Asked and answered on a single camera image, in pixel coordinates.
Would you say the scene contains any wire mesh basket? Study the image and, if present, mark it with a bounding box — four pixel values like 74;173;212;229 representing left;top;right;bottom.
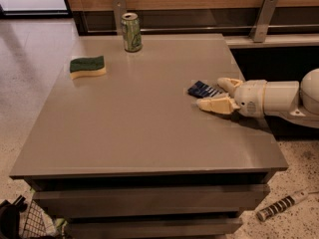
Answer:
21;201;55;239

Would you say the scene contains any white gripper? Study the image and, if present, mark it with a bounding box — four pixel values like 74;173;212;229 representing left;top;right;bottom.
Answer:
196;78;267;118

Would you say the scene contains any lower grey drawer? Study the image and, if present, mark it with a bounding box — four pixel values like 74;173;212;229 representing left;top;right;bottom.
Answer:
66;218;242;239

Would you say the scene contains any green and yellow sponge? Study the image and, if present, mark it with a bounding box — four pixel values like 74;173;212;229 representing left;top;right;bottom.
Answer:
70;56;107;80

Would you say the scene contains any right metal rail bracket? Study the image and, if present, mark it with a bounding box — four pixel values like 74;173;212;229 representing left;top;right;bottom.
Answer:
249;0;279;43

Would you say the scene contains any metal rail bracket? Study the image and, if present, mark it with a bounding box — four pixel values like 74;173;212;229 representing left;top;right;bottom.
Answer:
112;0;127;35
249;0;279;43

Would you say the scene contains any blue rxbar blueberry wrapper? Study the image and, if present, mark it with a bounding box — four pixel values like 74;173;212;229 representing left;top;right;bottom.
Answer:
187;81;220;99

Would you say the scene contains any grey drawer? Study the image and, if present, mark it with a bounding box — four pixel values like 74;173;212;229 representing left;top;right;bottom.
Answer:
33;184;270;218
66;218;242;239

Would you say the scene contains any upper grey drawer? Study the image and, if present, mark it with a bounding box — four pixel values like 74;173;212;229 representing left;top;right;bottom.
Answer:
33;184;270;218

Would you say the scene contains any metal rail bar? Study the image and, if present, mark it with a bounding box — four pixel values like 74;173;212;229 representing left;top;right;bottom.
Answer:
80;24;319;35

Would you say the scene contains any black object on floor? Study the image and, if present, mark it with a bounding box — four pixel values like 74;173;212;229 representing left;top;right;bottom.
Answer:
0;195;28;239

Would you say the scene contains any left metal rail bracket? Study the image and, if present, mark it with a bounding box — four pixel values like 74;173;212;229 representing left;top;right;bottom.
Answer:
112;0;127;35

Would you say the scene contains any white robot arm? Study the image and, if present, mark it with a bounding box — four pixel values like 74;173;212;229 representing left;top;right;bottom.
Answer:
196;69;319;128

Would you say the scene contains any striped white handle tool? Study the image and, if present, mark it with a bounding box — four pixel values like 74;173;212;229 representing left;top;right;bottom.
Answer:
256;190;309;222

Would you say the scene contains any green soda can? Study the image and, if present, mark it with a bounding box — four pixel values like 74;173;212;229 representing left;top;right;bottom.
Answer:
121;13;143;53

